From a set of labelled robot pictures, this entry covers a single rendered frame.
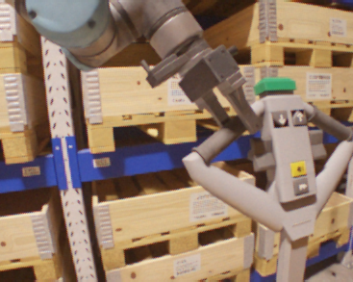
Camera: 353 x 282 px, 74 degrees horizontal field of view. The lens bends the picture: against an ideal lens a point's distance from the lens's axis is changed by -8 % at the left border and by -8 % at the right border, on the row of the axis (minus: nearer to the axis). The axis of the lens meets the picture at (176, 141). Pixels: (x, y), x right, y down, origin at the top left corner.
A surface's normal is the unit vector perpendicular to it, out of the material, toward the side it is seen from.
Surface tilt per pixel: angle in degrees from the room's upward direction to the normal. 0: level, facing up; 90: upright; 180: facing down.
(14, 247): 90
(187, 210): 90
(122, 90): 90
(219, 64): 74
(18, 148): 90
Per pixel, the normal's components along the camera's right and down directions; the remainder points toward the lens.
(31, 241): 0.33, 0.16
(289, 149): 0.30, -0.11
